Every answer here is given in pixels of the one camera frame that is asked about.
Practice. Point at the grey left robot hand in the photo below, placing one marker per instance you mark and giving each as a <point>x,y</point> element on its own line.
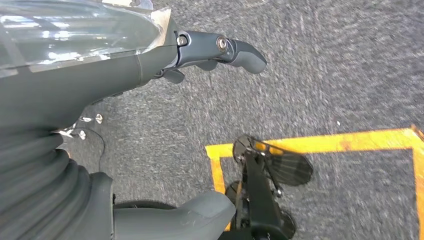
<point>66,82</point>

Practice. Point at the yellow floor tape square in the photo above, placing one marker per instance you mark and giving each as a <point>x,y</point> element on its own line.
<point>331,142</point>

